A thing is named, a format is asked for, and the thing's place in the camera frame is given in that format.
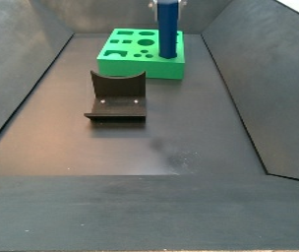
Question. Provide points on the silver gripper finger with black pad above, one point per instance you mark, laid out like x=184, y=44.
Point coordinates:
x=152, y=4

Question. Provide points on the green shape sorting board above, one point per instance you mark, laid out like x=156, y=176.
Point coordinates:
x=131, y=52

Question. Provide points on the blue hexagon prism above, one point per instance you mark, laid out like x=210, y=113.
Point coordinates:
x=167, y=21

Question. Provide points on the black curved holder bracket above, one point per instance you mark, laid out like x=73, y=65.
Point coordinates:
x=119, y=97

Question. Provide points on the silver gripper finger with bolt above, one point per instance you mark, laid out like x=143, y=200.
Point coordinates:
x=182, y=2

